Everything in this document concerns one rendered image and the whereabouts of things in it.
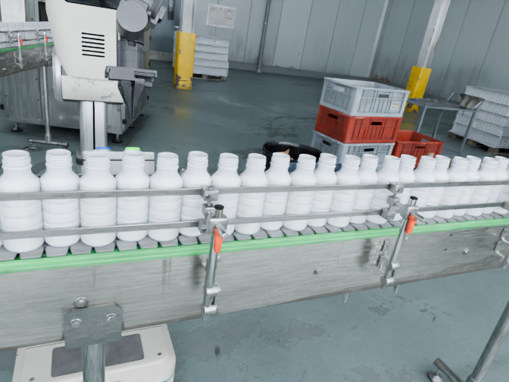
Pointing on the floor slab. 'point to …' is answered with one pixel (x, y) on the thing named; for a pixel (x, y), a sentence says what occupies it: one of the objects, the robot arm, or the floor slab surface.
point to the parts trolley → (441, 117)
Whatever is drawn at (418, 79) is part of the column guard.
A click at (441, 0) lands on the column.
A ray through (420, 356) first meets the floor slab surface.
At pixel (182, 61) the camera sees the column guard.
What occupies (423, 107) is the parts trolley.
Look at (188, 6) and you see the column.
